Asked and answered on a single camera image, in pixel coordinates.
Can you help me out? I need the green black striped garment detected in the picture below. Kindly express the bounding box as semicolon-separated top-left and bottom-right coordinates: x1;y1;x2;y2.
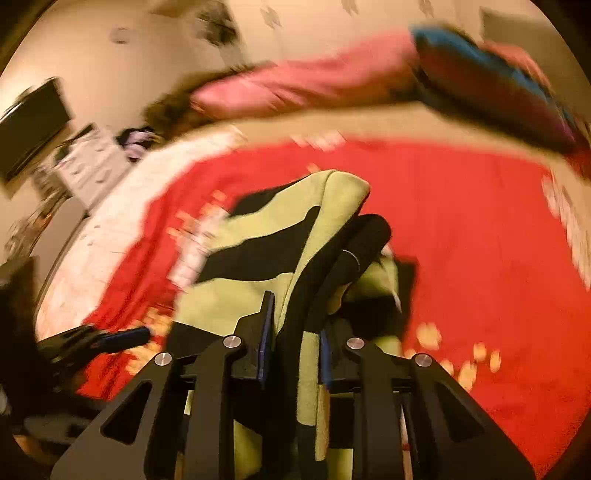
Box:
166;170;414;479

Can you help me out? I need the dark clothes pile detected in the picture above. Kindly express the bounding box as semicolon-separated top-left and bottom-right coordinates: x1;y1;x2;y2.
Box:
116;127;158;163

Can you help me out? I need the peach white quilt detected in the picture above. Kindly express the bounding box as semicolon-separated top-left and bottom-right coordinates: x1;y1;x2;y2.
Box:
35;126;246;340

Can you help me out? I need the red floral blanket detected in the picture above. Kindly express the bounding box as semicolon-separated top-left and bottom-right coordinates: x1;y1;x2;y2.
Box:
88;141;590;477

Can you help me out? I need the white drawer chest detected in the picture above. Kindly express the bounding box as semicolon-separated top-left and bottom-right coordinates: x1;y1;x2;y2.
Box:
53;127;132;211

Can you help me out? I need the brown plush blanket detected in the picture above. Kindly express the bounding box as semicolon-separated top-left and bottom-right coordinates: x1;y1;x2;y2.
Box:
141;61;273;142

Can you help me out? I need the multicoloured striped pillow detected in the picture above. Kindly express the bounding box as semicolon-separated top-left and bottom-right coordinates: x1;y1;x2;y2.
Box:
411;24;590;179

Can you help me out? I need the pink pillow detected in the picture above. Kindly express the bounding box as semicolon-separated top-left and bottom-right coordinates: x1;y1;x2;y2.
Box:
189;31;419;120

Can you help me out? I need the grey upholstered headboard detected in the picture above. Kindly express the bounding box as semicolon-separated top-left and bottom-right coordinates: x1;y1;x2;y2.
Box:
480;8;591;120

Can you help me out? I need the black wall television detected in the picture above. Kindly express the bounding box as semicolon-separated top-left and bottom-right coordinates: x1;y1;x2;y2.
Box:
0;77;71;184

